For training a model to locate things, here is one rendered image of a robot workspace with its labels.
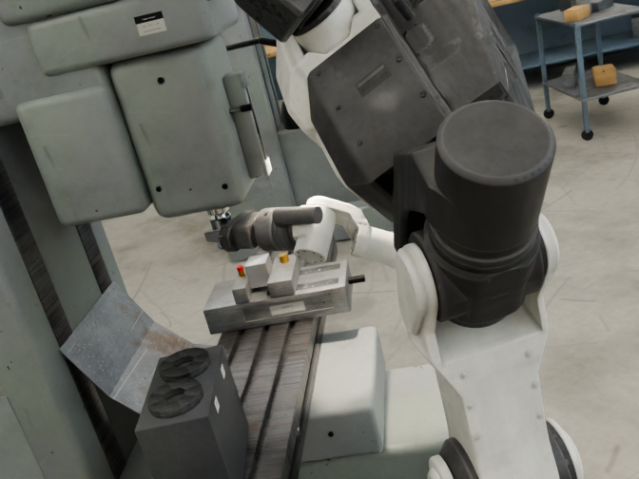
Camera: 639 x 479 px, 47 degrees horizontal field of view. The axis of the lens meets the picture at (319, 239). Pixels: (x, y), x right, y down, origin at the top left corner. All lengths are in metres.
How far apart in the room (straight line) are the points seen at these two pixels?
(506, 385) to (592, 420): 1.87
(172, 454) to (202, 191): 0.51
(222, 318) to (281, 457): 0.53
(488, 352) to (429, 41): 0.39
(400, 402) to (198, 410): 0.67
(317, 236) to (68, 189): 0.49
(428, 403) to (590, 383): 1.36
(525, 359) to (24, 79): 1.01
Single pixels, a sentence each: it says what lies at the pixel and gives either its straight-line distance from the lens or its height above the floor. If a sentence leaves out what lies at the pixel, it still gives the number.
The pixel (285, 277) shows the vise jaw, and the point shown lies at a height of 1.05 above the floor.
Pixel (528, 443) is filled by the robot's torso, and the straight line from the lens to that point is 1.02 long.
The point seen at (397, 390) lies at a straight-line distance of 1.78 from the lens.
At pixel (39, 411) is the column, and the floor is 1.00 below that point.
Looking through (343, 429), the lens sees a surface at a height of 0.82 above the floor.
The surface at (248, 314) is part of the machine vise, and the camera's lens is 1.76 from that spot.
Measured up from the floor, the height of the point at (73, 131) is 1.53.
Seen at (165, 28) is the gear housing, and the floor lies 1.67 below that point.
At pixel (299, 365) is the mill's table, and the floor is 0.94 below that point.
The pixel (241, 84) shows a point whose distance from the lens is 1.44.
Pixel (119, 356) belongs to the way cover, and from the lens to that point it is 1.74.
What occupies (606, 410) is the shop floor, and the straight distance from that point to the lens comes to 2.87.
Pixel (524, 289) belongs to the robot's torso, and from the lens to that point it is 0.87.
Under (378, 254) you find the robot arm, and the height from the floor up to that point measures 1.17.
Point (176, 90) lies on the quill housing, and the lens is 1.39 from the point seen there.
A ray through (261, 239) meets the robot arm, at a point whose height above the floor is 1.23.
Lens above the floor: 1.75
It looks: 22 degrees down
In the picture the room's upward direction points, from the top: 14 degrees counter-clockwise
